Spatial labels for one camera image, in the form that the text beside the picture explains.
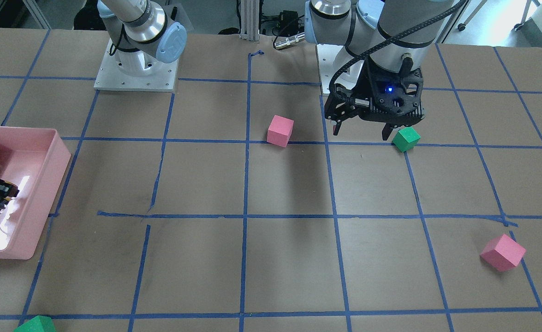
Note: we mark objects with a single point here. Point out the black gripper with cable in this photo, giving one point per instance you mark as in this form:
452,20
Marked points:
373,79

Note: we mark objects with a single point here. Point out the grey robot arm near bin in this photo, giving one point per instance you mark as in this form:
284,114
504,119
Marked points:
143,28

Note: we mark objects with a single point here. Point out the pink plastic bin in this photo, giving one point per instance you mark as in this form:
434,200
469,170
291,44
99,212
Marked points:
35,160

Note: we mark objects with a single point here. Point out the green cube near robot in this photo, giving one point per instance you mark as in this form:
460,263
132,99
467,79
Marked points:
405,139

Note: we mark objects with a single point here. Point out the pink cube centre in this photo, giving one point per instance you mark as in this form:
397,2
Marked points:
279,131

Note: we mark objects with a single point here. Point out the black power adapter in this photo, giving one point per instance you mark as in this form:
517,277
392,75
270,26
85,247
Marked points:
286,23

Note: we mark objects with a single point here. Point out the green cube near edge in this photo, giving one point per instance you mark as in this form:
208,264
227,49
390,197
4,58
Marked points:
38,323

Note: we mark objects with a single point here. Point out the pink cube near edge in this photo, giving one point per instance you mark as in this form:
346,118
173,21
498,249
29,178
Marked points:
503,253

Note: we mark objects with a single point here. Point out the metal base plate cable side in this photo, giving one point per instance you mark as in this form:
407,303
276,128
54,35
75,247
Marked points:
330,59

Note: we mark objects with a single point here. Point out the grey robot arm with cable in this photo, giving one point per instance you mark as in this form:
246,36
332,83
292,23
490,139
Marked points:
362,24

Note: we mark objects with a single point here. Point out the silver cable connector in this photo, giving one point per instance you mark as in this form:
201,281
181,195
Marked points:
289,41

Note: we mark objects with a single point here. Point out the metal base plate bin side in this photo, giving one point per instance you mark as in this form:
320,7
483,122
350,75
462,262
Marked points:
135,72

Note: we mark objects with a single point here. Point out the aluminium profile post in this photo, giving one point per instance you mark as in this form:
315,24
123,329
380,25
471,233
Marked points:
249,20

